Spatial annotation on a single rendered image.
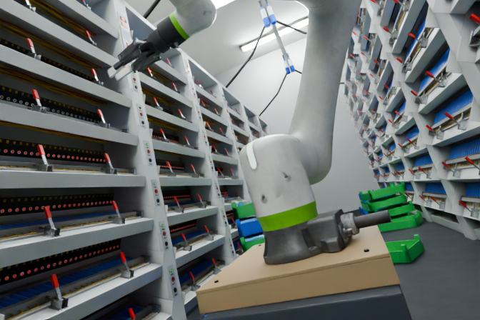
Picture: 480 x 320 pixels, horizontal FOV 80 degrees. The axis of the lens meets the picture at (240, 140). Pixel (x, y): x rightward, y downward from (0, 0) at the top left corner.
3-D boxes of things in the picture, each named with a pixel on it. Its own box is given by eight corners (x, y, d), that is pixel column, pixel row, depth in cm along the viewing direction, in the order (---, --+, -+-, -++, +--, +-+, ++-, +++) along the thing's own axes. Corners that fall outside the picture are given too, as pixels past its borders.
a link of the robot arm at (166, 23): (179, 22, 101) (164, 7, 92) (192, 48, 97) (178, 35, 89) (166, 32, 102) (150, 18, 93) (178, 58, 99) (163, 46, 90)
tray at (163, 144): (204, 158, 196) (206, 138, 197) (150, 148, 139) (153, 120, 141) (178, 156, 202) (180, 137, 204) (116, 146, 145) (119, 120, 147)
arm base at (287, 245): (396, 225, 57) (385, 195, 58) (393, 246, 44) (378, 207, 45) (281, 247, 69) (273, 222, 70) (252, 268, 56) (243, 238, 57)
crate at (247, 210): (298, 201, 147) (293, 186, 149) (298, 203, 127) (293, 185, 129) (242, 216, 150) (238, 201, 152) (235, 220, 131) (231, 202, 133)
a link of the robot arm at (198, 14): (226, 23, 93) (217, 7, 99) (204, -9, 83) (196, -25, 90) (191, 48, 96) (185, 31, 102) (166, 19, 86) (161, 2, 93)
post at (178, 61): (242, 281, 185) (186, 53, 224) (237, 286, 176) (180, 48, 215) (214, 286, 190) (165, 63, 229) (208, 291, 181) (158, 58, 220)
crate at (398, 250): (425, 249, 148) (418, 233, 150) (411, 262, 134) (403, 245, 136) (370, 253, 169) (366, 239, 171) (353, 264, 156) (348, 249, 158)
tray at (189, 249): (224, 243, 183) (226, 221, 184) (173, 269, 126) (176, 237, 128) (196, 238, 189) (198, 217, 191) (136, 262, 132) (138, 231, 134)
